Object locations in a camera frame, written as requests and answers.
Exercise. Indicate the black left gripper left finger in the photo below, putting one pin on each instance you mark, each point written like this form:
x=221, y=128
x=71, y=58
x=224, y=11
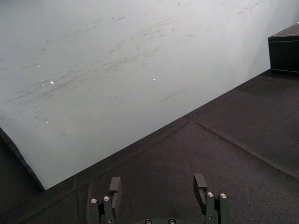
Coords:
x=109, y=205

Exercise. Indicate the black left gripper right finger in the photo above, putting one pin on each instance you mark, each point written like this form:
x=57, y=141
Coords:
x=211, y=205

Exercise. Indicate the black table cloth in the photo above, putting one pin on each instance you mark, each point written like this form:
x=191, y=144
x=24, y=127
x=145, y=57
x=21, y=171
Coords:
x=187, y=163

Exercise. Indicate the black box with pale trim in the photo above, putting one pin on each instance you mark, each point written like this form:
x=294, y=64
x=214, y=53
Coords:
x=285, y=51

